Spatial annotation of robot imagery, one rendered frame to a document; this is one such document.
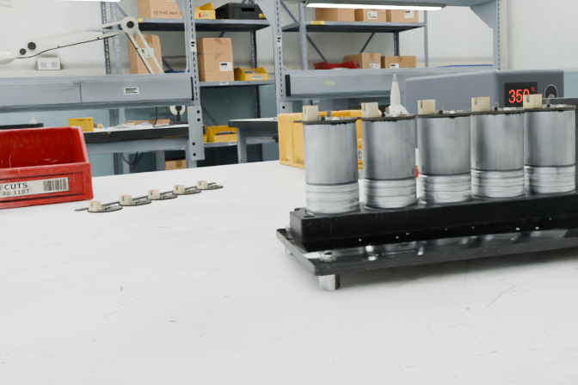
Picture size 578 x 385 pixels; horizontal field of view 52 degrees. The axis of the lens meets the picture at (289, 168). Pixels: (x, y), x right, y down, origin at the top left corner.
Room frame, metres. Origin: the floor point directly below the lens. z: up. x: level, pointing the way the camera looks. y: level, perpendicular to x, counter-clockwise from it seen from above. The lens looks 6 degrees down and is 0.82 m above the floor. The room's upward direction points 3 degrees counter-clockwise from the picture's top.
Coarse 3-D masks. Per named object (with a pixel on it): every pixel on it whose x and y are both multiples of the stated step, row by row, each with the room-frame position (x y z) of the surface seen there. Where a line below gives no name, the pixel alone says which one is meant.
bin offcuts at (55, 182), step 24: (0, 144) 0.56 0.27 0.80; (24, 144) 0.57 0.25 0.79; (48, 144) 0.58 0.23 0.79; (72, 144) 0.59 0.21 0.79; (0, 168) 0.56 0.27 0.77; (24, 168) 0.47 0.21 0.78; (48, 168) 0.47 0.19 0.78; (72, 168) 0.48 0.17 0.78; (0, 192) 0.46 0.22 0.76; (24, 192) 0.47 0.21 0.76; (48, 192) 0.47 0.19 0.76; (72, 192) 0.48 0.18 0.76
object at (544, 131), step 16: (528, 112) 0.29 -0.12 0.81; (544, 112) 0.28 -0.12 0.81; (560, 112) 0.28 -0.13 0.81; (528, 128) 0.29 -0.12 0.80; (544, 128) 0.28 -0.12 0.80; (560, 128) 0.28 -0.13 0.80; (528, 144) 0.29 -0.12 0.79; (544, 144) 0.28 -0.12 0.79; (560, 144) 0.28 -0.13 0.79; (528, 160) 0.29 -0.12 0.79; (544, 160) 0.28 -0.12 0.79; (560, 160) 0.28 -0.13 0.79; (528, 176) 0.29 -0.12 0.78; (544, 176) 0.28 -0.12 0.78; (560, 176) 0.28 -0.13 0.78; (528, 192) 0.29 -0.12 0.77; (544, 192) 0.28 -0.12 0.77; (560, 192) 0.28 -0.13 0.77
